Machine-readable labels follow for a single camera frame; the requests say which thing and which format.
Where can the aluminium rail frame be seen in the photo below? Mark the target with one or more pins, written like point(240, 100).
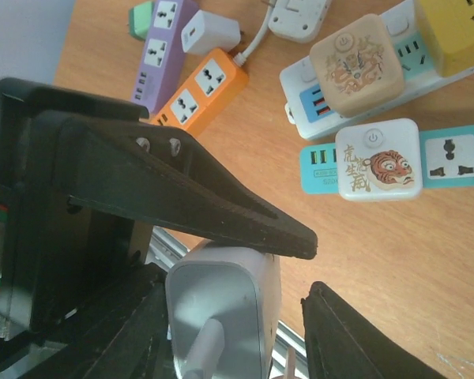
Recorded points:
point(165, 250)

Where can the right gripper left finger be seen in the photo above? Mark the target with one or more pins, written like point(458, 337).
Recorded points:
point(122, 333)

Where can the beige cube socket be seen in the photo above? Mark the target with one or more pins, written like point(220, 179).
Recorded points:
point(357, 67)

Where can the white adapter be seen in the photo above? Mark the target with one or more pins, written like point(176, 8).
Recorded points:
point(297, 20)

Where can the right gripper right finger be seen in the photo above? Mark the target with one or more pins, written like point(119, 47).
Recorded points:
point(342, 343)

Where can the purple power strip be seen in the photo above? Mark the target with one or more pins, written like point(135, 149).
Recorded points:
point(162, 56)

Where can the teal power strip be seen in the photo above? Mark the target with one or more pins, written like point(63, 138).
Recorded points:
point(447, 161)

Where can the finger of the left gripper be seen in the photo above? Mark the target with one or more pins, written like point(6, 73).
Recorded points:
point(163, 176)

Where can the small white USB charger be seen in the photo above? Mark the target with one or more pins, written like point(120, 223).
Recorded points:
point(206, 31)

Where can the long white power strip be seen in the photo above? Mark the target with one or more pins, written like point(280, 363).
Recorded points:
point(306, 103)

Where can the white charger with pink cable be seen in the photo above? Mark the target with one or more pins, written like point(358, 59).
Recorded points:
point(223, 305)

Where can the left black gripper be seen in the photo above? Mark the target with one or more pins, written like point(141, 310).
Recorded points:
point(54, 253)

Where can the white cube socket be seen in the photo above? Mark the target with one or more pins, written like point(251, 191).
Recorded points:
point(379, 161)

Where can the orange power strip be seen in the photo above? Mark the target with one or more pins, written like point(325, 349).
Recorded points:
point(204, 94)

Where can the green small adapter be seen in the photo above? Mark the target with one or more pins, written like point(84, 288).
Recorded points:
point(139, 19)

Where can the yellow cube socket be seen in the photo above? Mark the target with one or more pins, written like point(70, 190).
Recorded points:
point(447, 28)

